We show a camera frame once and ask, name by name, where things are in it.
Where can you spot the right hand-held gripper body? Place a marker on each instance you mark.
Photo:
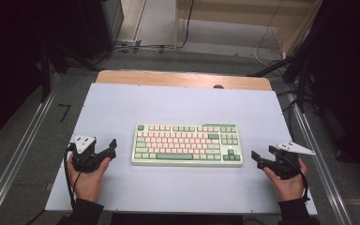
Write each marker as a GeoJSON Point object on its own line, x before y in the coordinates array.
{"type": "Point", "coordinates": [286, 165]}

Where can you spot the white table mat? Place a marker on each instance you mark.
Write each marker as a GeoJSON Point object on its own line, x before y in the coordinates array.
{"type": "Point", "coordinates": [175, 103]}

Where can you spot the black cabinet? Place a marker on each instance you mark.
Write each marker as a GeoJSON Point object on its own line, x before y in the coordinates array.
{"type": "Point", "coordinates": [100, 25]}

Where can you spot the dark curtain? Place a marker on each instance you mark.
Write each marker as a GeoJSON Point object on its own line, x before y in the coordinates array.
{"type": "Point", "coordinates": [6, 62]}
{"type": "Point", "coordinates": [350, 62]}

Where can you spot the wooden shelf unit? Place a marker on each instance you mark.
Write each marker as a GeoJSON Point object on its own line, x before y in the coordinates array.
{"type": "Point", "coordinates": [247, 11]}

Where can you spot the aluminium floor rail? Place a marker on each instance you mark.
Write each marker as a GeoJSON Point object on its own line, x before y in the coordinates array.
{"type": "Point", "coordinates": [15, 153]}
{"type": "Point", "coordinates": [331, 187]}

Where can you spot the person's right hand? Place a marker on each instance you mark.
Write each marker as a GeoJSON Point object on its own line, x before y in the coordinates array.
{"type": "Point", "coordinates": [290, 189]}

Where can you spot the black metal stand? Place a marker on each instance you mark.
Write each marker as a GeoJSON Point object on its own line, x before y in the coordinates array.
{"type": "Point", "coordinates": [268, 68]}
{"type": "Point", "coordinates": [45, 78]}

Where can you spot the green and cream keyboard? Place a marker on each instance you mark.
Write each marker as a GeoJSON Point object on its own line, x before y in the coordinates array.
{"type": "Point", "coordinates": [184, 143]}

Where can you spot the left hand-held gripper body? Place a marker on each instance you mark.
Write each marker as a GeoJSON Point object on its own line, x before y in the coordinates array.
{"type": "Point", "coordinates": [86, 159]}

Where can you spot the dark round table grommet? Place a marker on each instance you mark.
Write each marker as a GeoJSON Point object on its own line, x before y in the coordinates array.
{"type": "Point", "coordinates": [218, 86]}

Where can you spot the person's left hand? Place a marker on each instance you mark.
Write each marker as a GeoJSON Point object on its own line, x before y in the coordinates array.
{"type": "Point", "coordinates": [87, 186]}

